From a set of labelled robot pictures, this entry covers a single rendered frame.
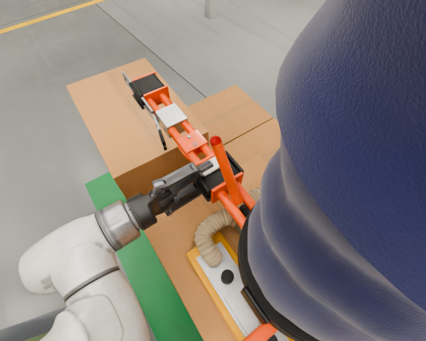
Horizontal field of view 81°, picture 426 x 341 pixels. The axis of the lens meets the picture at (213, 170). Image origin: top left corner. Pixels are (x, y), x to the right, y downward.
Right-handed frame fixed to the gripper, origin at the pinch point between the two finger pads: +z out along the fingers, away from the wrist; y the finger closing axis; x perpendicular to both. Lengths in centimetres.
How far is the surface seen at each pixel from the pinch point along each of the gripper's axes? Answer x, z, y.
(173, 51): -228, 99, 121
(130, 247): -45, -38, 120
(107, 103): -69, -9, 26
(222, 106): -74, 57, 66
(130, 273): -29, -44, 120
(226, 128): -57, 48, 66
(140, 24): -307, 94, 121
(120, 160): -37.0, -16.4, 25.8
